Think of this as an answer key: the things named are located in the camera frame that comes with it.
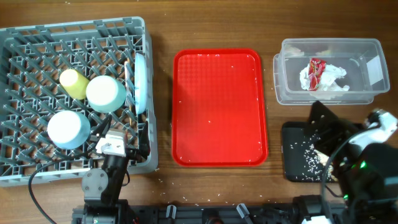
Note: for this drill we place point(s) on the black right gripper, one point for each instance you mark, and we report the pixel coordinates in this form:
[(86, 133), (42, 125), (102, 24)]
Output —
[(341, 129)]

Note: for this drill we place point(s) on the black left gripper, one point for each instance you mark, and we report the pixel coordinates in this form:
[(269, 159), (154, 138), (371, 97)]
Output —
[(134, 154)]

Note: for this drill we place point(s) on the white napkin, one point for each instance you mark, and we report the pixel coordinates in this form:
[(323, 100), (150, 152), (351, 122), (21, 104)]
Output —
[(328, 80)]

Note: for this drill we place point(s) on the green bowl with food scraps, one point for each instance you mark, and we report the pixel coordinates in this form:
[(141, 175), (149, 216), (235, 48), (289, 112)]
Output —
[(105, 94)]

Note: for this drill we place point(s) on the red snack wrapper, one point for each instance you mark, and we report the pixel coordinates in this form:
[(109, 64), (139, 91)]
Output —
[(316, 68)]

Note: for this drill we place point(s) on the light blue round plate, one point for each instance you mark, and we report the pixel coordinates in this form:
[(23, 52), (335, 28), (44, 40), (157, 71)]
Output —
[(140, 83)]

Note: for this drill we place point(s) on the light blue bowl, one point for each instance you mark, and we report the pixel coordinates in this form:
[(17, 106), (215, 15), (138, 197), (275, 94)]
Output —
[(68, 129)]

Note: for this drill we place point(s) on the yellow plastic cup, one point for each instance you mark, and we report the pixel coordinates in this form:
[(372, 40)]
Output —
[(74, 83)]

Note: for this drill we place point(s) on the white plastic fork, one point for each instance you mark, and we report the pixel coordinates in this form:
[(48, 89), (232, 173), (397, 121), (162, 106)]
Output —
[(127, 78)]

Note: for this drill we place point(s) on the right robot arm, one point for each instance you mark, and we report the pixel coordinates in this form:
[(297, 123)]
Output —
[(363, 163)]

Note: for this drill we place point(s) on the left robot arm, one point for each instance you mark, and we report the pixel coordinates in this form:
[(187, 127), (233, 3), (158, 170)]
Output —
[(102, 186)]

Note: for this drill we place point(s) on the grey plastic dishwasher rack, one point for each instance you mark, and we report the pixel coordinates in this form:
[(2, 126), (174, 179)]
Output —
[(32, 59)]

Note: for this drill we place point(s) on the rice and food scraps pile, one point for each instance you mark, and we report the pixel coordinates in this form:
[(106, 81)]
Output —
[(322, 159)]

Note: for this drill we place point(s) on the black plastic tray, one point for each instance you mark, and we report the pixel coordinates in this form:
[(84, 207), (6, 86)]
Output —
[(299, 154)]

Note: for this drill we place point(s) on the clear plastic bin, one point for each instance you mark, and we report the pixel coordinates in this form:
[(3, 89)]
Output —
[(363, 60)]

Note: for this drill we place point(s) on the red plastic tray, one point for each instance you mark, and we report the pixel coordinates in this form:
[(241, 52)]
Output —
[(218, 110)]

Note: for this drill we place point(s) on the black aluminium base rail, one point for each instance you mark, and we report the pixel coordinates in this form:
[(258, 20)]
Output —
[(267, 213)]

